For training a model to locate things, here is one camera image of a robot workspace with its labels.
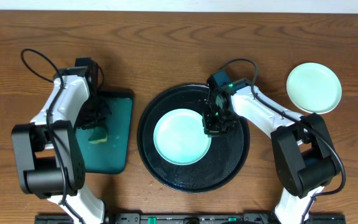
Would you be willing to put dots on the rectangular black water tray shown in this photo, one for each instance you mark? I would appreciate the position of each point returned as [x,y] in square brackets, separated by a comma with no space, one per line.
[109,157]

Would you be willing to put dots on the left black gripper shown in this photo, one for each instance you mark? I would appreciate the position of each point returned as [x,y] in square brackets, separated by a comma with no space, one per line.
[94,115]

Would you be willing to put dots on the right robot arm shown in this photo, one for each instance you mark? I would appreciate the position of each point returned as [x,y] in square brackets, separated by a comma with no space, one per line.
[306,162]

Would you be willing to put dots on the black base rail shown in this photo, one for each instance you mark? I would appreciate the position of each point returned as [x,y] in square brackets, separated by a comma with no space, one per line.
[261,218]

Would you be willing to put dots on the round black tray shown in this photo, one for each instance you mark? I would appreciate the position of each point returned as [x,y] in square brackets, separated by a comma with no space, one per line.
[224,159]

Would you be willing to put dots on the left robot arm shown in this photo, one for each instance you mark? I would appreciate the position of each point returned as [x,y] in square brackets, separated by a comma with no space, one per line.
[48,155]

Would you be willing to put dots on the green yellow sponge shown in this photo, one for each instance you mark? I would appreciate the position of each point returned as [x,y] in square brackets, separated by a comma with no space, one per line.
[99,135]

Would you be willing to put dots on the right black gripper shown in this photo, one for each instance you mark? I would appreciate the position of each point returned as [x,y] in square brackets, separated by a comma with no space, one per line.
[217,125]

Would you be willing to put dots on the mint plate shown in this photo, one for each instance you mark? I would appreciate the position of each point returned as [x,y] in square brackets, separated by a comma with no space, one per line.
[179,137]
[314,88]

